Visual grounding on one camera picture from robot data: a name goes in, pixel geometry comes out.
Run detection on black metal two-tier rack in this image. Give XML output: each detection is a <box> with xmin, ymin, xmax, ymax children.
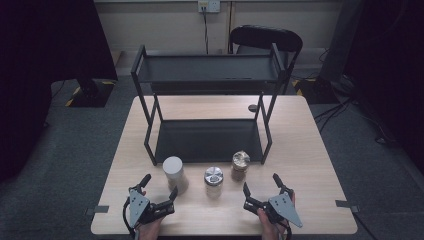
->
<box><xmin>130</xmin><ymin>42</ymin><xmax>288</xmax><ymax>167</ymax></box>

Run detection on dark curtain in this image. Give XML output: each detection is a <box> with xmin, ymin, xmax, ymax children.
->
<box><xmin>343</xmin><ymin>0</ymin><xmax>424</xmax><ymax>164</ymax></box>
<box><xmin>0</xmin><ymin>0</ymin><xmax>118</xmax><ymax>183</ymax></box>

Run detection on silver-lidded glass jar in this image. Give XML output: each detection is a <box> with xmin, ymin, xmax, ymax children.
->
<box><xmin>203</xmin><ymin>166</ymin><xmax>225</xmax><ymax>200</ymax></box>

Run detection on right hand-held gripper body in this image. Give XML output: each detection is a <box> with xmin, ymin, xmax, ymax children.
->
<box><xmin>243</xmin><ymin>188</ymin><xmax>304</xmax><ymax>231</ymax></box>

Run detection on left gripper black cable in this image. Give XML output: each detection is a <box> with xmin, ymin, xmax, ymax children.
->
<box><xmin>121</xmin><ymin>197</ymin><xmax>138</xmax><ymax>240</ymax></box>

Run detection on white-lidded spice jar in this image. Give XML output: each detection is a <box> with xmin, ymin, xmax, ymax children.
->
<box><xmin>162</xmin><ymin>155</ymin><xmax>190</xmax><ymax>194</ymax></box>

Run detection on black power cable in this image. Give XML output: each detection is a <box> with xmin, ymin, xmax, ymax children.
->
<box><xmin>201</xmin><ymin>6</ymin><xmax>210</xmax><ymax>55</ymax></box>

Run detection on dark grey stand column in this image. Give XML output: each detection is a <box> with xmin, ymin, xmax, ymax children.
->
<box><xmin>319</xmin><ymin>0</ymin><xmax>365</xmax><ymax>83</ymax></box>

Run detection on grey table edge bracket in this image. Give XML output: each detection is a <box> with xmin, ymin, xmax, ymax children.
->
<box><xmin>335</xmin><ymin>199</ymin><xmax>361</xmax><ymax>214</ymax></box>
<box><xmin>84</xmin><ymin>205</ymin><xmax>110</xmax><ymax>216</ymax></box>

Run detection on person's left hand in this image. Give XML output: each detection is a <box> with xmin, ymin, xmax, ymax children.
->
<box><xmin>136</xmin><ymin>216</ymin><xmax>166</xmax><ymax>240</ymax></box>

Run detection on clear-lidded brown spice jar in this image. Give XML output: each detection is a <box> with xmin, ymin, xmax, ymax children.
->
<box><xmin>231</xmin><ymin>150</ymin><xmax>251</xmax><ymax>182</ymax></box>

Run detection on black stand base yellow stripes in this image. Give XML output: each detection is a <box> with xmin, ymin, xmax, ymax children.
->
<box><xmin>291</xmin><ymin>78</ymin><xmax>339</xmax><ymax>105</ymax></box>
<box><xmin>64</xmin><ymin>78</ymin><xmax>117</xmax><ymax>108</ymax></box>

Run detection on black floor cables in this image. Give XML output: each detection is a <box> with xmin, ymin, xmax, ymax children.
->
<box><xmin>313</xmin><ymin>96</ymin><xmax>355</xmax><ymax>134</ymax></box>

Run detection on person's right hand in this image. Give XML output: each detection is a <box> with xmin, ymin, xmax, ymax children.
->
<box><xmin>257</xmin><ymin>192</ymin><xmax>297</xmax><ymax>240</ymax></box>

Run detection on black chair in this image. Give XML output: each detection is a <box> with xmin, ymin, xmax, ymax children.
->
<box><xmin>228</xmin><ymin>24</ymin><xmax>304</xmax><ymax>96</ymax></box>

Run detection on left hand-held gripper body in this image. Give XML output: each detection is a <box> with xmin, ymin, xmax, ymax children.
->
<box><xmin>128</xmin><ymin>187</ymin><xmax>177</xmax><ymax>230</ymax></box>

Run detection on white wall socket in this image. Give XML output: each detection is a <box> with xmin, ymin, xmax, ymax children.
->
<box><xmin>197</xmin><ymin>0</ymin><xmax>221</xmax><ymax>14</ymax></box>

